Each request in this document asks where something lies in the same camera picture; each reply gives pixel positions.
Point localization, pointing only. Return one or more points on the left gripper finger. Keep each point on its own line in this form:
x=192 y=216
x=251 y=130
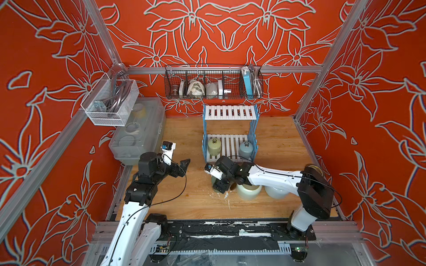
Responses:
x=184 y=164
x=180 y=173

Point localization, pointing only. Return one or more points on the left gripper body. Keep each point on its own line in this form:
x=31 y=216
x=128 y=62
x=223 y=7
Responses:
x=171 y=170

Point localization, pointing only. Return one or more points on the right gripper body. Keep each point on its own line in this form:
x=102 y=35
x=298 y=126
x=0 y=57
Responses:
x=223 y=184

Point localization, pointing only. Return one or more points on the white ceramic jar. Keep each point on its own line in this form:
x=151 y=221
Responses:
x=276 y=193

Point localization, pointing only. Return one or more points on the green small canister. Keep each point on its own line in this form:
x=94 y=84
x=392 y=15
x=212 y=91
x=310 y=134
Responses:
x=213 y=180

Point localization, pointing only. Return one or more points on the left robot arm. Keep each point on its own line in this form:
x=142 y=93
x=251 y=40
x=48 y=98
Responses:
x=137 y=231

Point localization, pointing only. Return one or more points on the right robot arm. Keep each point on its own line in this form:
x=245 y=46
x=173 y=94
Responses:
x=309 y=184

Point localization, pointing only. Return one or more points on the blue white slatted shelf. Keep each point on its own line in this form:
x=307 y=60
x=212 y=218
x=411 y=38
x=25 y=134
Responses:
x=232 y=124

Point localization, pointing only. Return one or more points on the yellow-green small canister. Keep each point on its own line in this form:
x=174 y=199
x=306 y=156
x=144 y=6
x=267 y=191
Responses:
x=214 y=146

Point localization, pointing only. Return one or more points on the grey-blue small canister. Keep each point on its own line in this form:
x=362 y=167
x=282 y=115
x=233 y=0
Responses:
x=246 y=149

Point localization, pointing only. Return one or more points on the clear plastic storage box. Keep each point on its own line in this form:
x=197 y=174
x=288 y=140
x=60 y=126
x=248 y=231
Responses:
x=142 y=133

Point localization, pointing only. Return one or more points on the plastic wrapped white item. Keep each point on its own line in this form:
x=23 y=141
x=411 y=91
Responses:
x=211 y=90

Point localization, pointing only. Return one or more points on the white box in basket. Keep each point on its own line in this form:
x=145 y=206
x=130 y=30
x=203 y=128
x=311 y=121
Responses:
x=220 y=89

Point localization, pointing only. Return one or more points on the brown tape roll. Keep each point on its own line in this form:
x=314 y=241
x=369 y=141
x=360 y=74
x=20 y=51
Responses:
x=317 y=168

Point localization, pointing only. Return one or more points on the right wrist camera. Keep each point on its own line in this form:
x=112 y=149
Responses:
x=214 y=171

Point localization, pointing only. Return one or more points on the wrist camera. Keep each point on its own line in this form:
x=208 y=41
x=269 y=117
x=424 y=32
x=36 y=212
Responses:
x=214 y=171
x=167 y=150

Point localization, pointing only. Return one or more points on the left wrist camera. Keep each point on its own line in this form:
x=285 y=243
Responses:
x=167 y=150

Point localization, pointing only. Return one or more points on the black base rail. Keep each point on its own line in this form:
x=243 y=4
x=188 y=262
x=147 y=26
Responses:
x=275 y=229

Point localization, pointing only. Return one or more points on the black wire wall basket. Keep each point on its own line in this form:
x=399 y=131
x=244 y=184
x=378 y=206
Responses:
x=233 y=83

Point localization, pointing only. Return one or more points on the clear wall bin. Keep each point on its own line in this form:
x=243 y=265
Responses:
x=111 y=101

